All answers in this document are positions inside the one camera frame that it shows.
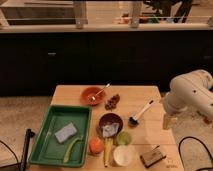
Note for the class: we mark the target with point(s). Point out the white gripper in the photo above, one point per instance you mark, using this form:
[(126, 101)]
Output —
[(171, 105)]

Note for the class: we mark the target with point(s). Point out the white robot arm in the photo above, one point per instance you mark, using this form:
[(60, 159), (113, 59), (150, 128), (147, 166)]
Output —
[(190, 89)]

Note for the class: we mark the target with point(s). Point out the brown wooden block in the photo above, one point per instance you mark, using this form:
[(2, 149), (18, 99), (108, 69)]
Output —
[(153, 156)]

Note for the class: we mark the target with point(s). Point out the green lime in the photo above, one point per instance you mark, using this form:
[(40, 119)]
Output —
[(123, 138)]

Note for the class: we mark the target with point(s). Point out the white round cup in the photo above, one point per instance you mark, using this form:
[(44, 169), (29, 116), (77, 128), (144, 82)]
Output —
[(123, 155)]

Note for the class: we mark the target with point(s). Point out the crumpled grey wrapper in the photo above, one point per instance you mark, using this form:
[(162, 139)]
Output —
[(110, 130)]

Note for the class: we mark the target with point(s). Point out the dark maroon bowl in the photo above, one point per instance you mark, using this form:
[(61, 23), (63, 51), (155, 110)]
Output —
[(107, 119)]

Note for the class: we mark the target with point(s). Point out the yellow banana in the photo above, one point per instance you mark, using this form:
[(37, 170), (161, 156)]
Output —
[(108, 147)]

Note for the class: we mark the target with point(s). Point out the orange fruit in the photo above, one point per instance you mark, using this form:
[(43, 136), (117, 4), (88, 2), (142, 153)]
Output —
[(96, 145)]

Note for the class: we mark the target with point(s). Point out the metal spoon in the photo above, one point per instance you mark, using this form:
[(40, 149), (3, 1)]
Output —
[(93, 98)]

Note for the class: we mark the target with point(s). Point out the orange plastic bowl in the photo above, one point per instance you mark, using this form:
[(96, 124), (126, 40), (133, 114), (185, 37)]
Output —
[(90, 91)]

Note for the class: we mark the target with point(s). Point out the blue grey sponge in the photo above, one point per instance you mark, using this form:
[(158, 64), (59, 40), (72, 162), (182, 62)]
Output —
[(65, 133)]

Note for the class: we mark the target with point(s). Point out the green plastic tray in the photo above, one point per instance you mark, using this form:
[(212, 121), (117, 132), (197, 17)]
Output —
[(48, 151)]

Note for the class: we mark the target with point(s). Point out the black stand left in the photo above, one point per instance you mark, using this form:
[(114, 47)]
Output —
[(28, 135)]

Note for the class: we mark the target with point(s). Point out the long dark counter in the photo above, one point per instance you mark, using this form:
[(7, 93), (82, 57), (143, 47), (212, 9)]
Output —
[(35, 60)]

